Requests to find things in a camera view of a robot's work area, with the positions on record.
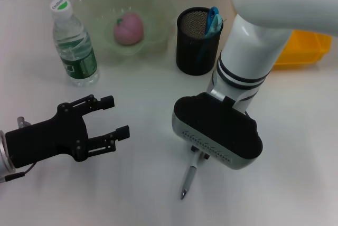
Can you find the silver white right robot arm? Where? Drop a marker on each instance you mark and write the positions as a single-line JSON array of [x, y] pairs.
[[251, 46]]

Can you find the blue plastic scissors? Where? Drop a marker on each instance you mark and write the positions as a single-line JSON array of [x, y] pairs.
[[211, 18]]

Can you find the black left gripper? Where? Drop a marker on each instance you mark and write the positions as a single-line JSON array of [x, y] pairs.
[[45, 141]]

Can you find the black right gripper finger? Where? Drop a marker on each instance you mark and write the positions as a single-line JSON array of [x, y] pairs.
[[194, 149], [206, 155]]

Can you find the silver ballpoint pen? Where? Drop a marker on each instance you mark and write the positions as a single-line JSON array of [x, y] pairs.
[[188, 177]]

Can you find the clear green-label water bottle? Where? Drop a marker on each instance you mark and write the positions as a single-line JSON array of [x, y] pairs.
[[76, 59]]

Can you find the translucent green fruit plate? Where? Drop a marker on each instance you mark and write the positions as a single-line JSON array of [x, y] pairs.
[[158, 25]]

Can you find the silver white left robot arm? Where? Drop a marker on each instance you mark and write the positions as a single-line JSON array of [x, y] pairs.
[[4, 162]]

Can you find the black mesh pen holder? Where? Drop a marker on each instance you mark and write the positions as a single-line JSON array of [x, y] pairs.
[[195, 59]]

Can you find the pink toy peach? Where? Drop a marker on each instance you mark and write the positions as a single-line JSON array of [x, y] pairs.
[[129, 29]]

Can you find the yellow plastic bin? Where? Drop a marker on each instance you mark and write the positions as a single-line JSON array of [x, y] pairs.
[[303, 51]]

